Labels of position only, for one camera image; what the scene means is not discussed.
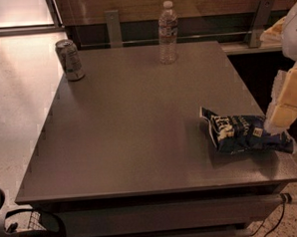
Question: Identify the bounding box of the blue chip bag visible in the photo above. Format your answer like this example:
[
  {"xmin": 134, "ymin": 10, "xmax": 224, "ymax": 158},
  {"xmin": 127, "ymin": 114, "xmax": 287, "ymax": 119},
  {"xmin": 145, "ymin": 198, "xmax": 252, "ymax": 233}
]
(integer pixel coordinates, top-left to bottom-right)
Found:
[{"xmin": 199, "ymin": 107, "xmax": 297, "ymax": 155}]

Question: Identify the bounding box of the black power cable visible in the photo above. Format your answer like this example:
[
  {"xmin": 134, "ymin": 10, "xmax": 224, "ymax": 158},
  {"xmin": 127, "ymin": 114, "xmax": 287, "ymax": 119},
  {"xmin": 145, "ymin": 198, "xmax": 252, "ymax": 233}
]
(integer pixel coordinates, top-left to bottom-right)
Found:
[{"xmin": 247, "ymin": 201, "xmax": 288, "ymax": 237}]

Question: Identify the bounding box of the metal wall bracket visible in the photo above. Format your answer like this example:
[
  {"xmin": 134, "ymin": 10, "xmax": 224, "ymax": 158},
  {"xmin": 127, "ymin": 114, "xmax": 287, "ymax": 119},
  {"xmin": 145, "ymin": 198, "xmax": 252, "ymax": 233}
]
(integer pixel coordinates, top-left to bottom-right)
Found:
[
  {"xmin": 247, "ymin": 0, "xmax": 275, "ymax": 49},
  {"xmin": 104, "ymin": 10, "xmax": 123, "ymax": 48}
]

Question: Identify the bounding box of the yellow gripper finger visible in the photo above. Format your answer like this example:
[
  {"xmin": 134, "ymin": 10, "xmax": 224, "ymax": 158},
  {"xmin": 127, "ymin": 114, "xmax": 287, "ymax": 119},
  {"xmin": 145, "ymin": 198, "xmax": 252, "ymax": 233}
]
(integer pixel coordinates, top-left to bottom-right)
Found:
[{"xmin": 269, "ymin": 66, "xmax": 297, "ymax": 128}]

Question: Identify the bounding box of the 7up soda can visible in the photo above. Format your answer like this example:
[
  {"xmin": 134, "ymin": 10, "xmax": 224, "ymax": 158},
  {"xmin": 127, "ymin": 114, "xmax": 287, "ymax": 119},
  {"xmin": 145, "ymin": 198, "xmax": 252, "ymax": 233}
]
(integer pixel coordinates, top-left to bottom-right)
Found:
[{"xmin": 55, "ymin": 39, "xmax": 85, "ymax": 81}]

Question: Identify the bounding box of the grey drawer cabinet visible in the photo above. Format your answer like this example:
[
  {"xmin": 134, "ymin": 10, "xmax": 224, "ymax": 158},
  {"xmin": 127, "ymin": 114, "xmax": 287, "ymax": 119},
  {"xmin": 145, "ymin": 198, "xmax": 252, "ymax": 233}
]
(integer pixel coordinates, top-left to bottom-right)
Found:
[{"xmin": 16, "ymin": 41, "xmax": 297, "ymax": 237}]

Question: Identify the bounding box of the metal window frame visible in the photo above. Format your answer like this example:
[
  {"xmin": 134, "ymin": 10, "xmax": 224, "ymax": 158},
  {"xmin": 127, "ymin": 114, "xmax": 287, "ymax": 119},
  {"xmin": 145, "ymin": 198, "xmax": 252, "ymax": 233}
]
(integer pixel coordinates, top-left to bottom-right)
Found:
[{"xmin": 0, "ymin": 0, "xmax": 63, "ymax": 37}]

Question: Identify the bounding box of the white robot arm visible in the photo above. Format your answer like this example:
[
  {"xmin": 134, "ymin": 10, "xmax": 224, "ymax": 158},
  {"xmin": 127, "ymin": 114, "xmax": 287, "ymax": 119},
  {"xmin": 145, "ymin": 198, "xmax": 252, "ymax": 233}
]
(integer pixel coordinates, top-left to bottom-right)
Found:
[{"xmin": 260, "ymin": 16, "xmax": 297, "ymax": 133}]

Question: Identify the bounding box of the black chair with basket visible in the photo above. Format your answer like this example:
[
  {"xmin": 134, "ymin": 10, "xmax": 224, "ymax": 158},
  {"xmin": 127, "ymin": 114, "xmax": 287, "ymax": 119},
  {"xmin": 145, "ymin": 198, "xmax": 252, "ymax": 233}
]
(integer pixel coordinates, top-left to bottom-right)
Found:
[{"xmin": 0, "ymin": 188, "xmax": 67, "ymax": 237}]

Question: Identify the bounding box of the right metal wall bracket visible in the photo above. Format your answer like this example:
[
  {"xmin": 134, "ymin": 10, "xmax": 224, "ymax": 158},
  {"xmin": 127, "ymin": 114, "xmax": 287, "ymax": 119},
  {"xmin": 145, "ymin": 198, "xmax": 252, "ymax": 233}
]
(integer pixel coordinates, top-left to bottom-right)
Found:
[{"xmin": 247, "ymin": 0, "xmax": 275, "ymax": 49}]

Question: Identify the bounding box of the left metal wall bracket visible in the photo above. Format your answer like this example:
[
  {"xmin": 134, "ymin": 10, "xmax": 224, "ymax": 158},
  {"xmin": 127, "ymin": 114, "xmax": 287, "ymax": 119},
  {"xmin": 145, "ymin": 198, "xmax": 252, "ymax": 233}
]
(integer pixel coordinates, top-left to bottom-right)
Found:
[{"xmin": 104, "ymin": 10, "xmax": 123, "ymax": 48}]

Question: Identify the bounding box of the clear plastic water bottle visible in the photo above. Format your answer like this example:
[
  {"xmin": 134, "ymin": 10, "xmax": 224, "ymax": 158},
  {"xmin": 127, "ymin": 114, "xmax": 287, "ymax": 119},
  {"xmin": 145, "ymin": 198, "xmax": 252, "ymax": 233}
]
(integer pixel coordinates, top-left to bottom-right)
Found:
[{"xmin": 158, "ymin": 1, "xmax": 178, "ymax": 65}]

